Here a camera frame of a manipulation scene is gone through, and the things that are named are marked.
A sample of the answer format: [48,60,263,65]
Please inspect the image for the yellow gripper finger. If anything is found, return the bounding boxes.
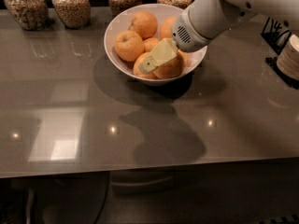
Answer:
[139,38,178,74]

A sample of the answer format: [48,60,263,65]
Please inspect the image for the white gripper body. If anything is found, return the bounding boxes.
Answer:
[171,11,209,52]

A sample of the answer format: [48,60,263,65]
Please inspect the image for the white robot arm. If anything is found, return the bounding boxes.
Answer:
[139,0,299,74]

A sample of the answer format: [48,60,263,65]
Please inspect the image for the small centre orange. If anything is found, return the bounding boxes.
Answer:
[144,37,160,52]

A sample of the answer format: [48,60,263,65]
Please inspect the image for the right hidden orange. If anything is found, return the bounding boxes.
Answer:
[178,49,188,66]

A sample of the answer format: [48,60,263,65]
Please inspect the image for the front large orange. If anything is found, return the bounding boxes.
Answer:
[153,52,185,79]

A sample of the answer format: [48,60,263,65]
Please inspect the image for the top right orange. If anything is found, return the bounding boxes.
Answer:
[160,16,176,39]

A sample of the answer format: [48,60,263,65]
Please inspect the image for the top left orange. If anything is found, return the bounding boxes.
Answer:
[130,11,158,39]

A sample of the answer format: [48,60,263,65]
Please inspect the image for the bottom left orange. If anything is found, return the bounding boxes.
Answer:
[133,52,157,79]

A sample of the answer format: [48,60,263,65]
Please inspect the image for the white ceramic bowl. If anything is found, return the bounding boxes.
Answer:
[104,4,207,86]

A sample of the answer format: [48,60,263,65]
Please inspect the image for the stack of round coasters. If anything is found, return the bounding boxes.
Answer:
[277,35,299,81]

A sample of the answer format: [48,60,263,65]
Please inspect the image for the far left glass jar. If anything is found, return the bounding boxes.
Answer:
[4,0,49,31]

